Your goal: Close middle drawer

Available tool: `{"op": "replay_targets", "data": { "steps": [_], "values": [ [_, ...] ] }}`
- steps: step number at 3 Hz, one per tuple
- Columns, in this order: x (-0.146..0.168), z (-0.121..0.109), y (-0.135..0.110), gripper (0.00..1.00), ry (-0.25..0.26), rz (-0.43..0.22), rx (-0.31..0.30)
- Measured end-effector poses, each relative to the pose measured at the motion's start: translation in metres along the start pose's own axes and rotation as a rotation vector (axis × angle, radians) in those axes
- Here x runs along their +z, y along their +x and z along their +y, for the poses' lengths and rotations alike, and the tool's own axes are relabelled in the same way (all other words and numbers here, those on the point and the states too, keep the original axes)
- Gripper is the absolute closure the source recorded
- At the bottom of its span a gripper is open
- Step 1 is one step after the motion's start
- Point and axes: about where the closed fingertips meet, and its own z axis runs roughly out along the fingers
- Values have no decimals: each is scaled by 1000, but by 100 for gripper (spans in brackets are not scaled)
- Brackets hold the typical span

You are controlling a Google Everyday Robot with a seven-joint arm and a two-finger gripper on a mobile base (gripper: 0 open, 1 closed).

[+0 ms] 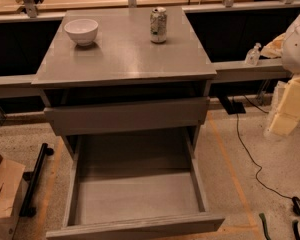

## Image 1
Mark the white green soda can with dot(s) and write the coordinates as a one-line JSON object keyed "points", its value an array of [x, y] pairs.
{"points": [[158, 25]]}

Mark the black metal bar stand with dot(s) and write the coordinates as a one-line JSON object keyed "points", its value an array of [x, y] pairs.
{"points": [[32, 177]]}

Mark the grey drawer cabinet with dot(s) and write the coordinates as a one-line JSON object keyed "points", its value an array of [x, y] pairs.
{"points": [[123, 40]]}

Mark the grey metal rail shelf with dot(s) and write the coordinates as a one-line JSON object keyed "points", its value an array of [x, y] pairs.
{"points": [[49, 77]]}

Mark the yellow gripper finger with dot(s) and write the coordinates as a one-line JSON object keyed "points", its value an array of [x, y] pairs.
{"points": [[285, 108]]}

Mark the white ceramic bowl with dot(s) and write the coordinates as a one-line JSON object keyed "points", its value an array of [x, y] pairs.
{"points": [[82, 31]]}

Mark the grey drawer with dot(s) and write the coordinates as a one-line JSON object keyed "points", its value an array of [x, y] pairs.
{"points": [[124, 117], [135, 186]]}

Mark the grey top drawer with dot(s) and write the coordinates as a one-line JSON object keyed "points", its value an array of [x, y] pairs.
{"points": [[124, 117]]}

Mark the clear sanitizer bottle left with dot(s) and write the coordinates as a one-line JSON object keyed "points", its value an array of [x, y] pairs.
{"points": [[253, 55]]}

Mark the brown cardboard box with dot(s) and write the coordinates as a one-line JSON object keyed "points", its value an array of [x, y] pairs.
{"points": [[11, 196]]}

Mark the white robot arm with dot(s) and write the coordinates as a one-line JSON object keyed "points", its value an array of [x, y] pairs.
{"points": [[291, 48]]}

